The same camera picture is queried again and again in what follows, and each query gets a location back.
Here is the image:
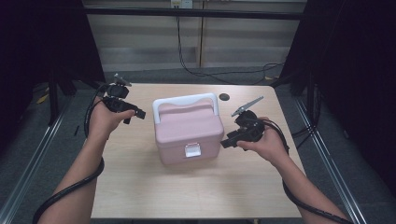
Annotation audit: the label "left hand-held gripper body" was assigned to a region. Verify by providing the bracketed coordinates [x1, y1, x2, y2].
[102, 73, 138, 115]

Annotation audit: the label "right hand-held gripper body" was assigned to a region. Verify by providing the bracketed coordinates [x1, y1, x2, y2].
[231, 95, 266, 145]

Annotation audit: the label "pink storage box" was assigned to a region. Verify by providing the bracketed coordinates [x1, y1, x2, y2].
[151, 92, 225, 165]

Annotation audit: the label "person's left hand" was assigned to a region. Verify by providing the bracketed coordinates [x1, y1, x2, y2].
[88, 96, 136, 142]

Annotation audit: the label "person's right hand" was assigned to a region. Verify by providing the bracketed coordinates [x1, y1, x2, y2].
[236, 117, 290, 166]

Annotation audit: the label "black metal stand leg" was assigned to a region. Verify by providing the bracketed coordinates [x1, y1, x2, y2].
[48, 71, 60, 127]

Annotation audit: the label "yellow floor scrap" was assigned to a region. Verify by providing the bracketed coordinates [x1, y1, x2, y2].
[35, 87, 50, 105]

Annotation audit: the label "black curtain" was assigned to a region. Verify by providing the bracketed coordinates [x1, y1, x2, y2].
[270, 0, 396, 188]
[0, 0, 106, 153]

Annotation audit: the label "black horizontal bar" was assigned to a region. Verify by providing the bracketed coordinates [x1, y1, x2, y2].
[83, 7, 307, 21]

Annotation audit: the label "black floor cables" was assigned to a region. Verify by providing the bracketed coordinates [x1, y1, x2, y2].
[290, 83, 322, 149]

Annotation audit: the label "black wall cable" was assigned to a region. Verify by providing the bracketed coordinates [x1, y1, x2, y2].
[176, 15, 285, 86]

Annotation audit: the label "metal floor rail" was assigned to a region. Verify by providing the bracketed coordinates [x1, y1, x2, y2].
[293, 96, 369, 224]
[0, 102, 73, 224]

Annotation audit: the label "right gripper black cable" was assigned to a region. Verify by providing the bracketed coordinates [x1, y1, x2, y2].
[261, 118, 355, 224]

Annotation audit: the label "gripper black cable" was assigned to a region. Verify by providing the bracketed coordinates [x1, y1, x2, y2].
[32, 83, 110, 224]
[261, 118, 355, 224]

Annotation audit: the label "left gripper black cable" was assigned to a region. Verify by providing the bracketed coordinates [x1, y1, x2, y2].
[32, 83, 110, 224]

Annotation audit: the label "white wall socket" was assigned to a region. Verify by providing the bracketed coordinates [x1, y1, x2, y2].
[170, 0, 194, 9]

